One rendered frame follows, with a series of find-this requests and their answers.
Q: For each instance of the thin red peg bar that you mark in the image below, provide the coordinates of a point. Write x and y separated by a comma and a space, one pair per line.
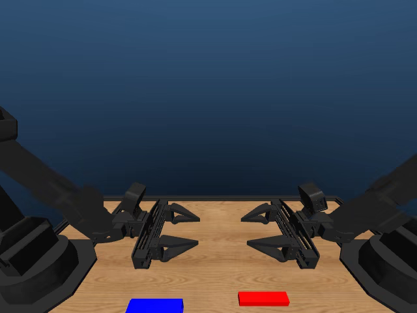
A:
264, 299

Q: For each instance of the blue hollow socket block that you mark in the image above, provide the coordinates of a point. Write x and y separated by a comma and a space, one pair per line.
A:
154, 306

